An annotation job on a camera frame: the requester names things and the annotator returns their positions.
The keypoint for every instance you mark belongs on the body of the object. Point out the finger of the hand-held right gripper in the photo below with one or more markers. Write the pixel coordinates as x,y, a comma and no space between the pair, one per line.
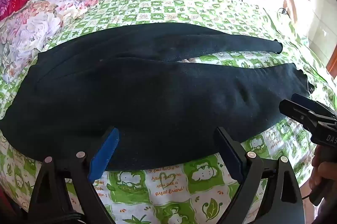
297,113
308,104

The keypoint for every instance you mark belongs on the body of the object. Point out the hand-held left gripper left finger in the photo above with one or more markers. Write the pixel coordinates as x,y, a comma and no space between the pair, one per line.
104,153

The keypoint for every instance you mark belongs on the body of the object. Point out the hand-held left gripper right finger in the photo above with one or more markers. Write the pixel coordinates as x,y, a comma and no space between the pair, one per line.
232,156

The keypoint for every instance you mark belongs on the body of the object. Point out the black pants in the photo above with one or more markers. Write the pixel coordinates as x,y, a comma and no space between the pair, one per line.
158,97

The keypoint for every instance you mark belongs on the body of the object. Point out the person's right hand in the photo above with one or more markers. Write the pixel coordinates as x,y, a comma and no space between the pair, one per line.
320,174

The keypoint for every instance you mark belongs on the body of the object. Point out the green printed bedsheet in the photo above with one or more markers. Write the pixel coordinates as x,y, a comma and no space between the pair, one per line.
168,187

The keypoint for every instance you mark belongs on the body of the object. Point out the floral pillow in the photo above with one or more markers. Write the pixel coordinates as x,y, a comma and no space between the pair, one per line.
34,26

